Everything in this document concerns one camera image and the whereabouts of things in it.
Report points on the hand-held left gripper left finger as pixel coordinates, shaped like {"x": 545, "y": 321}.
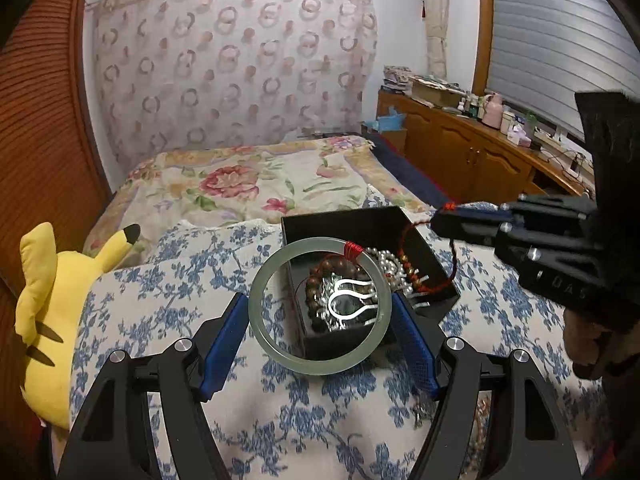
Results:
{"x": 225, "y": 345}

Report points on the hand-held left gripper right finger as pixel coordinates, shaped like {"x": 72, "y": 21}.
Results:
{"x": 415, "y": 345}

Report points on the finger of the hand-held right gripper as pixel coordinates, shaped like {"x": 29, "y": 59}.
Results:
{"x": 465, "y": 230}
{"x": 482, "y": 212}

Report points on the silver ornament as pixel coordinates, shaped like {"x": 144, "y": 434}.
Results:
{"x": 327, "y": 306}

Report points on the pale green jade bangle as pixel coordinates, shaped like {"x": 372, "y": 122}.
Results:
{"x": 320, "y": 366}

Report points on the black box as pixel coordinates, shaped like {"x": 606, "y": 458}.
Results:
{"x": 365, "y": 225}

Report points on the person's right hand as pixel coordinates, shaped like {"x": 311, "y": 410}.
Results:
{"x": 587, "y": 345}

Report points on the wooden side cabinet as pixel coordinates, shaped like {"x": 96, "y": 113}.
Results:
{"x": 470, "y": 155}

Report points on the dark blue blanket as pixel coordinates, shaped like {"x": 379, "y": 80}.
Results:
{"x": 415, "y": 175}

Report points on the white tissue box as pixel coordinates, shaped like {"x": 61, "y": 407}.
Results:
{"x": 520, "y": 136}

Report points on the green bottle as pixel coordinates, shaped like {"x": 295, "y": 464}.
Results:
{"x": 530, "y": 122}

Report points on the pink thermos jug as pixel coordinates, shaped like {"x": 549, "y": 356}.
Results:
{"x": 492, "y": 110}

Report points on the blue floral tablecloth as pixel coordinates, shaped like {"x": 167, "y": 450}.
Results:
{"x": 325, "y": 420}

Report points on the blue tissue box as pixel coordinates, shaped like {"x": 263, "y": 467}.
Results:
{"x": 385, "y": 121}

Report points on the stack of papers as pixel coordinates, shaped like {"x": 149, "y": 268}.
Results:
{"x": 425, "y": 82}

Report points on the floral bed cover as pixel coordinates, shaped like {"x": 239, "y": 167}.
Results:
{"x": 230, "y": 185}

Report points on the yellow plush toy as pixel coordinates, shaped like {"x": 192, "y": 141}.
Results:
{"x": 50, "y": 320}

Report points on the grey window blind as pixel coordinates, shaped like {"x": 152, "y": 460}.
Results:
{"x": 550, "y": 45}

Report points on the beige tied curtain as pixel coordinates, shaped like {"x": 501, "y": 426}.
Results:
{"x": 434, "y": 20}

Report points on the circle patterned sheer curtain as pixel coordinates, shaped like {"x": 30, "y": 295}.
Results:
{"x": 230, "y": 70}

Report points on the brown slatted wardrobe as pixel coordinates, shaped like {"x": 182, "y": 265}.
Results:
{"x": 40, "y": 135}

